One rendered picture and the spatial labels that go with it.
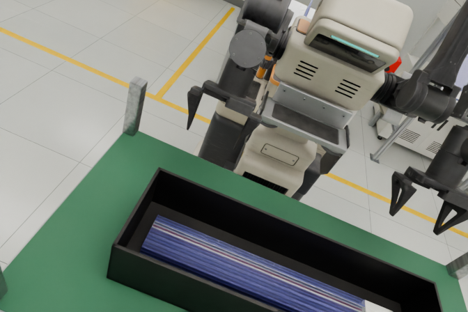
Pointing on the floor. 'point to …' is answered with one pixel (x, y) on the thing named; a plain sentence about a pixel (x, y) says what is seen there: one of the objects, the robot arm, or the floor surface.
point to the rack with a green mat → (24, 280)
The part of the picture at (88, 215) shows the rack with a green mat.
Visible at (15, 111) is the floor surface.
